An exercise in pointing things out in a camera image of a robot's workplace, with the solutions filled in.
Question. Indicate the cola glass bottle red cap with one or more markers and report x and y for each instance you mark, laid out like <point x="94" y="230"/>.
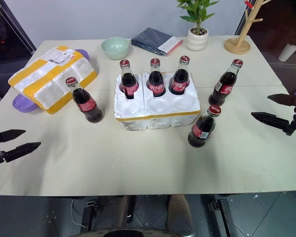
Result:
<point x="87" y="105"/>
<point x="179" y="81"/>
<point x="128" y="82"/>
<point x="224" y="86"/>
<point x="156" y="84"/>
<point x="202" y="129"/>

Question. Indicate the white foam lid yellow tape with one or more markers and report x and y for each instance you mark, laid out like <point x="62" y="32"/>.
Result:
<point x="49" y="79"/>

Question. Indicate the white foam bottle tray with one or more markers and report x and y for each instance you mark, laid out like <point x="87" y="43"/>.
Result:
<point x="160" y="118"/>

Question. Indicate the purple plastic tray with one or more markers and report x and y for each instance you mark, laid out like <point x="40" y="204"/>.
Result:
<point x="22" y="103"/>

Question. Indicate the white cup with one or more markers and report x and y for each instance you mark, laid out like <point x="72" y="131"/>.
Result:
<point x="287" y="52"/>

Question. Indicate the wooden tree stand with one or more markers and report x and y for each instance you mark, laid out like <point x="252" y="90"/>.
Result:
<point x="238" y="45"/>

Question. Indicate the black table leg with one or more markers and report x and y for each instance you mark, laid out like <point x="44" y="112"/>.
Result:
<point x="90" y="214"/>
<point x="223" y="214"/>

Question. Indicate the white ribbed plant pot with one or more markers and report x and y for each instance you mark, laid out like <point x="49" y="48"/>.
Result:
<point x="197" y="40"/>

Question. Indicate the red item on wooden stand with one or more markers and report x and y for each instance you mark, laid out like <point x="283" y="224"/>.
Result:
<point x="249" y="3"/>

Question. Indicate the white pink paper tag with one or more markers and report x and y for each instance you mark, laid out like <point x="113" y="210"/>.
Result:
<point x="171" y="45"/>

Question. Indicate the green leafy plant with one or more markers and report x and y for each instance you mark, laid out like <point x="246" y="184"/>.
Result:
<point x="196" y="10"/>

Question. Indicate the light green bowl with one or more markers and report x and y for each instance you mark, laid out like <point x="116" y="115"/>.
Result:
<point x="115" y="48"/>

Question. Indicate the brown rounded shape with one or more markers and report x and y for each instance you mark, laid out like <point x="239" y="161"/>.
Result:
<point x="178" y="212"/>

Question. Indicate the folded dark blue cloth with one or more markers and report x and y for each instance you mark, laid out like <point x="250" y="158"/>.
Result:
<point x="148" y="39"/>

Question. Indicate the dark rounded shape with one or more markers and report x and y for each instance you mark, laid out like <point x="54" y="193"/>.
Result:
<point x="138" y="233"/>

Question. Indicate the grey metal frame bar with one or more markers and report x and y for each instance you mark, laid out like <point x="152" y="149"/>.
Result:
<point x="19" y="27"/>

